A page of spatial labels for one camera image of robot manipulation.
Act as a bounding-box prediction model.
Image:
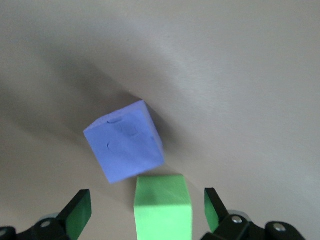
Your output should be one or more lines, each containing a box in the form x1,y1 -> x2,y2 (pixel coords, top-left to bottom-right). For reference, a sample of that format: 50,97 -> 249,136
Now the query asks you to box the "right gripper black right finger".
201,187 -> 305,240

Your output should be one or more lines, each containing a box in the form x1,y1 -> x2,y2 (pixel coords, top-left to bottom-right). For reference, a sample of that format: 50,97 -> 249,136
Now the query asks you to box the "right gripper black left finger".
0,189 -> 93,240

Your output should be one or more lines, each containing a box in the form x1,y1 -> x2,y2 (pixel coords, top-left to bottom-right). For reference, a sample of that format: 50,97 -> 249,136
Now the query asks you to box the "green foam cube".
133,174 -> 194,240

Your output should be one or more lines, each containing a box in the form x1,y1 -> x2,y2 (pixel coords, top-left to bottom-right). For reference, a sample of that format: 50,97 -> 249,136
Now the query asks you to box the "purple foam cube with dents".
83,99 -> 165,185

